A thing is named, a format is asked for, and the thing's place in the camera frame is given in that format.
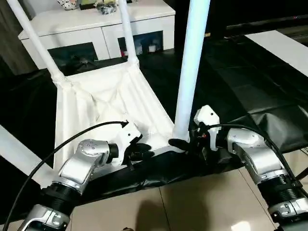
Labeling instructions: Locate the white plastic table top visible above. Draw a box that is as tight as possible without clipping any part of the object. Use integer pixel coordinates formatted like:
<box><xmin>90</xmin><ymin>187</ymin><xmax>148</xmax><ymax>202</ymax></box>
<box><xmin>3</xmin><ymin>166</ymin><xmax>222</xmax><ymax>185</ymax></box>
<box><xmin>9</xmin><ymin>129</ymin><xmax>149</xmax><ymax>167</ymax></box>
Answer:
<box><xmin>33</xmin><ymin>61</ymin><xmax>191</xmax><ymax>191</ymax></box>

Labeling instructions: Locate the white plastic table leg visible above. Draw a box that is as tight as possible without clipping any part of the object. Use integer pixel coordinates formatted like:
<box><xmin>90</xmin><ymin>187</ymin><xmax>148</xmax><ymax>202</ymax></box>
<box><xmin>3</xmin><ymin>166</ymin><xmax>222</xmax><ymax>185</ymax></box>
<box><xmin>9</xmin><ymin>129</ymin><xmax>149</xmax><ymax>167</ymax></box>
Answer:
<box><xmin>117</xmin><ymin>0</ymin><xmax>141</xmax><ymax>70</ymax></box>
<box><xmin>6</xmin><ymin>0</ymin><xmax>67</xmax><ymax>84</ymax></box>
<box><xmin>0</xmin><ymin>124</ymin><xmax>55</xmax><ymax>189</ymax></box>
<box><xmin>172</xmin><ymin>0</ymin><xmax>212</xmax><ymax>145</ymax></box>

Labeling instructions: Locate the black work mat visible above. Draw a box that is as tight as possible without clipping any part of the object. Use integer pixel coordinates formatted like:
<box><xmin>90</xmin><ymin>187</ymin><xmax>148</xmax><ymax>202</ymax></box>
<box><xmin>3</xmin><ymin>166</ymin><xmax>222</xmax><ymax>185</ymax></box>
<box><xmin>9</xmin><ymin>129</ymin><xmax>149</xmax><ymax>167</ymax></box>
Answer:
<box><xmin>0</xmin><ymin>33</ymin><xmax>308</xmax><ymax>224</ymax></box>

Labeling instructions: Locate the white packet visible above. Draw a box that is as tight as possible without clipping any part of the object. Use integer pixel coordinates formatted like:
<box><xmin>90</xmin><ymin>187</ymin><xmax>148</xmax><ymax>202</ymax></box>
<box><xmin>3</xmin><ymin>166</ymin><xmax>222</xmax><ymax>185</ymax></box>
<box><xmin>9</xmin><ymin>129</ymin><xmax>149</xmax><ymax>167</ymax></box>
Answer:
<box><xmin>136</xmin><ymin>39</ymin><xmax>145</xmax><ymax>55</ymax></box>

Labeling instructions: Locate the white side table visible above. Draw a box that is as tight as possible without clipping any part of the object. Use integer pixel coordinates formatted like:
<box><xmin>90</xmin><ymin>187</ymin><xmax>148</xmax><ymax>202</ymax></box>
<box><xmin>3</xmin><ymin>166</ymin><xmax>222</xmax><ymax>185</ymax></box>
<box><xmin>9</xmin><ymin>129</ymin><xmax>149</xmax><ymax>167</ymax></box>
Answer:
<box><xmin>244</xmin><ymin>29</ymin><xmax>308</xmax><ymax>79</ymax></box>

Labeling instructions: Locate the dark low bench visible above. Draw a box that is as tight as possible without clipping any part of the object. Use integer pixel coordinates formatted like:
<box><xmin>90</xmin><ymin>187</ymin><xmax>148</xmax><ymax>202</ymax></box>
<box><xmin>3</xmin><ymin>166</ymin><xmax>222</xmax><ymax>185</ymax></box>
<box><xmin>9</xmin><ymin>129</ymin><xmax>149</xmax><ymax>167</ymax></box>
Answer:
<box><xmin>225</xmin><ymin>15</ymin><xmax>308</xmax><ymax>41</ymax></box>

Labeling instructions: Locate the white sideboard cabinet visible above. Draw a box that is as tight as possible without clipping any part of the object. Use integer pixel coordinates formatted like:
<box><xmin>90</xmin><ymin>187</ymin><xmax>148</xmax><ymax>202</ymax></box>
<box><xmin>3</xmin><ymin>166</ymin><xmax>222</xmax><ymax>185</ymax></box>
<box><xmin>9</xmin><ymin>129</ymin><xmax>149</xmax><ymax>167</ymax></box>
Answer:
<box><xmin>18</xmin><ymin>3</ymin><xmax>176</xmax><ymax>71</ymax></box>

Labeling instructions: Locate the grey tangled bundle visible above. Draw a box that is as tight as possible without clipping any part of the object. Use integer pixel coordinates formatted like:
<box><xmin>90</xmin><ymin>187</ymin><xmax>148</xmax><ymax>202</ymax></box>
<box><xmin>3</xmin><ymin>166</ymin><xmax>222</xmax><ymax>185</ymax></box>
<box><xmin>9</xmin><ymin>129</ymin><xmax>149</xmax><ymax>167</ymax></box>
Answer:
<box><xmin>95</xmin><ymin>4</ymin><xmax>119</xmax><ymax>17</ymax></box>

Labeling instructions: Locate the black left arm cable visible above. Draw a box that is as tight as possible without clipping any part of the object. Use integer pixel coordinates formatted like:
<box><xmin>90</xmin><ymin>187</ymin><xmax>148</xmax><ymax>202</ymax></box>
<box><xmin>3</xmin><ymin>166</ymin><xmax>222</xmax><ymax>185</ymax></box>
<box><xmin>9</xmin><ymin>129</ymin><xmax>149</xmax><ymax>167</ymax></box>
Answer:
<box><xmin>1</xmin><ymin>119</ymin><xmax>130</xmax><ymax>231</ymax></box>

